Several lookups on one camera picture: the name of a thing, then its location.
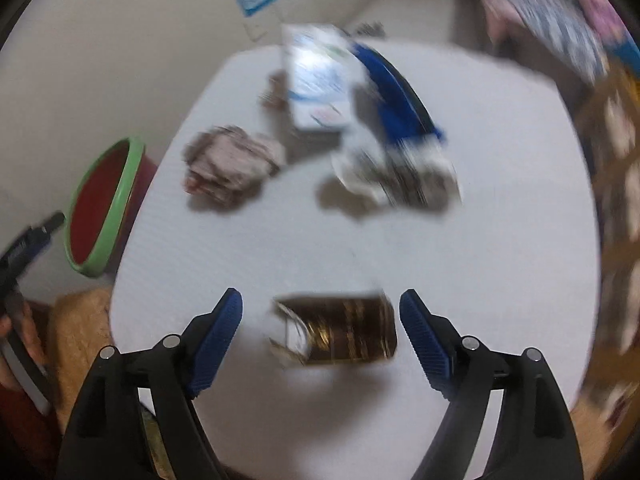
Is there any blue foil snack bag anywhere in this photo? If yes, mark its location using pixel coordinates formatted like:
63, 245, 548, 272
352, 44, 444, 145

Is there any grey left sneaker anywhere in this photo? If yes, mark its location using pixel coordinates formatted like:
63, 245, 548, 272
352, 22, 386, 38

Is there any person left hand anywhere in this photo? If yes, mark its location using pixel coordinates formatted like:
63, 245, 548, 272
1, 292, 49, 396

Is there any wooden chair frame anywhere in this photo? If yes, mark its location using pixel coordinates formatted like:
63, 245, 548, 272
574, 62, 639, 354

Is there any beige fuzzy cushion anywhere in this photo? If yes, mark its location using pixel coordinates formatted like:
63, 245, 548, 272
46, 287, 113, 432

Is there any pink receipt box wrapper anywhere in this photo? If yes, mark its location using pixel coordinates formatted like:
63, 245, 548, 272
260, 70, 288, 110

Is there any crushed paper coffee cup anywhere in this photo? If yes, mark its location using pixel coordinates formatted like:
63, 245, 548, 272
332, 140, 462, 211

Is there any white blue milk carton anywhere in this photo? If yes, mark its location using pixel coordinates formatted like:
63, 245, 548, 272
282, 24, 359, 136

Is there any green rimmed red trash bin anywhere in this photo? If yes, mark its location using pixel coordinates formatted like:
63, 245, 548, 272
65, 136, 157, 278

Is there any bed with plaid blanket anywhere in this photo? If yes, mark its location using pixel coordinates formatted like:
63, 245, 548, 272
508, 0, 608, 84

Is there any newspaper ball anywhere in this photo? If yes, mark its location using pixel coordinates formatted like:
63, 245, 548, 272
182, 126, 286, 209

